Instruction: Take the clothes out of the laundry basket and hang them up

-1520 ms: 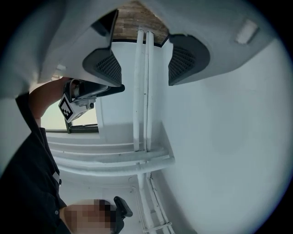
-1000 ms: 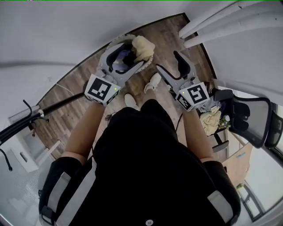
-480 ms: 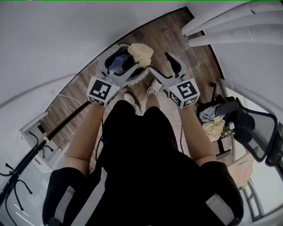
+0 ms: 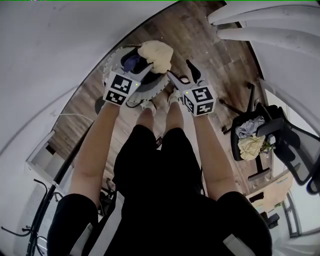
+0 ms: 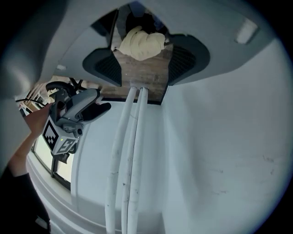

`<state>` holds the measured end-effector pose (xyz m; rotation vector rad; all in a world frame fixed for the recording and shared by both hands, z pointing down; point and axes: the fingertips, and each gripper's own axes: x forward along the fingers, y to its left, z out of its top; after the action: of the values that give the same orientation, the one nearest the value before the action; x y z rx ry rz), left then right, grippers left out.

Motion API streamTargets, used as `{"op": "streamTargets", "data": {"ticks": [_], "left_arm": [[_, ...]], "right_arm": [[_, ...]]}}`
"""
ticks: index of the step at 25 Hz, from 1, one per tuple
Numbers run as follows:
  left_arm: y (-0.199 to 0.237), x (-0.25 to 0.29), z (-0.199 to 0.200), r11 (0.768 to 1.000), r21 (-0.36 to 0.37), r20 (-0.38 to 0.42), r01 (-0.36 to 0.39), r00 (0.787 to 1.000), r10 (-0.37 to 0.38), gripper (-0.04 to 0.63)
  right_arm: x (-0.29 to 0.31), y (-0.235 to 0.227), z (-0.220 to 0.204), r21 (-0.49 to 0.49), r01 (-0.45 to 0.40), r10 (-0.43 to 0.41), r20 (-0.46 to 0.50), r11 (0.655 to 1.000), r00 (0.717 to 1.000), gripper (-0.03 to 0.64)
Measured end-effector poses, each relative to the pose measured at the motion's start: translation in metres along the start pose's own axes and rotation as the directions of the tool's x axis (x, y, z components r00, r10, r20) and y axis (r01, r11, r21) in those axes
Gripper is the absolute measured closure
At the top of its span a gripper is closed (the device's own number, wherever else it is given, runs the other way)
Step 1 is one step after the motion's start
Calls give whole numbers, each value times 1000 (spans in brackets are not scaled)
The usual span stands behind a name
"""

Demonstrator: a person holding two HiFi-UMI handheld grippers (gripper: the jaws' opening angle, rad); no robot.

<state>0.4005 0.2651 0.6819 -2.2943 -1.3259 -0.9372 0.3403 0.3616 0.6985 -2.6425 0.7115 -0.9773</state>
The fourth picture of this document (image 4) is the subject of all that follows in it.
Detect person's leg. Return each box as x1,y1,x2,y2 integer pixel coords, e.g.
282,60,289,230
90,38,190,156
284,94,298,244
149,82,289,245
134,107,155,133
164,99,185,131

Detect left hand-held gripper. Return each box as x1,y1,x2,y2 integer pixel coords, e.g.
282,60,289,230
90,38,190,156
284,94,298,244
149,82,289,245
102,63,154,107

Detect white bar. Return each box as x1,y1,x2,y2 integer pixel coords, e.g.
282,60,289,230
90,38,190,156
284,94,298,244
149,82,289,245
216,26,320,57
207,0,320,26

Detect white laundry basket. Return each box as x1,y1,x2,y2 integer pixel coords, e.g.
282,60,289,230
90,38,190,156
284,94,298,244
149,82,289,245
102,44,171,109

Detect person's right forearm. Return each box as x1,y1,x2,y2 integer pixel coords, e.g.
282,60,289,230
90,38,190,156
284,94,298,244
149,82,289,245
193,113,238,201

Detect grey-blue garment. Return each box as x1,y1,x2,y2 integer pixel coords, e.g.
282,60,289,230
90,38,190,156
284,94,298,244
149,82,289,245
235,116,266,140

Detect person's black clothing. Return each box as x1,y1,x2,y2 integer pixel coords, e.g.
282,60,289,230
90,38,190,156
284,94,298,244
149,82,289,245
47,123,272,256

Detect black coat rack stand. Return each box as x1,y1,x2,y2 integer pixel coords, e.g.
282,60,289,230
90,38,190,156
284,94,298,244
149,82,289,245
0,96,106,256

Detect cream yellow garment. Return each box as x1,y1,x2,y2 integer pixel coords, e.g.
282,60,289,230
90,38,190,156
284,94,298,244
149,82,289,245
137,40,174,75

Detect person's right leg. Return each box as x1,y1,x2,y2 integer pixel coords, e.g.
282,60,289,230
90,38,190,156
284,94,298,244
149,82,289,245
164,99,185,131

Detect black mesh office chair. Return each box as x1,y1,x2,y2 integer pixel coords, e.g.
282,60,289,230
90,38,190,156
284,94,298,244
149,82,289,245
219,82,320,196

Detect lavender blue garment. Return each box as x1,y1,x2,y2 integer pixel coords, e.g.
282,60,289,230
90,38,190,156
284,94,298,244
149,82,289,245
123,54,142,72

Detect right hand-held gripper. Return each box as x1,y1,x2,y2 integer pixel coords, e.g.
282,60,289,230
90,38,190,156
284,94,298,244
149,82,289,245
166,59,216,117

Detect person's right white shoe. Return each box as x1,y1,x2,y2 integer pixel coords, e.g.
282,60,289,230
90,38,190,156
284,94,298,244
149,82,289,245
167,89,181,105

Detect person's left forearm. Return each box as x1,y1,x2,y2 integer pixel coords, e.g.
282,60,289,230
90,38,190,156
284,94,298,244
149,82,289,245
68,101,121,198

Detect person's left leg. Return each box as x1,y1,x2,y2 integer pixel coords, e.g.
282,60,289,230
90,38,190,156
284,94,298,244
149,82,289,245
134,107,155,133

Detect pale cream floral clothes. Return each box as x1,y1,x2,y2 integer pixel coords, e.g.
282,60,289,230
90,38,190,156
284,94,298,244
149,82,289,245
237,134,276,161

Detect grey chest harness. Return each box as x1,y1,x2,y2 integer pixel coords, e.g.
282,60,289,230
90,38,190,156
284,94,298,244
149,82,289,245
69,192,248,256

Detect person's left white shoe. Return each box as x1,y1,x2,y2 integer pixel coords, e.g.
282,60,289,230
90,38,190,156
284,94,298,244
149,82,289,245
140,99,157,113

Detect light wooden board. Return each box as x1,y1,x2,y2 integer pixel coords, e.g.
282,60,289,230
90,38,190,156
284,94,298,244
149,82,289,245
246,172,293,201

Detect person's white shoe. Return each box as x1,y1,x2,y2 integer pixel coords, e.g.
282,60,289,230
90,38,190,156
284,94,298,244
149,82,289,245
140,99,157,113
167,89,181,105

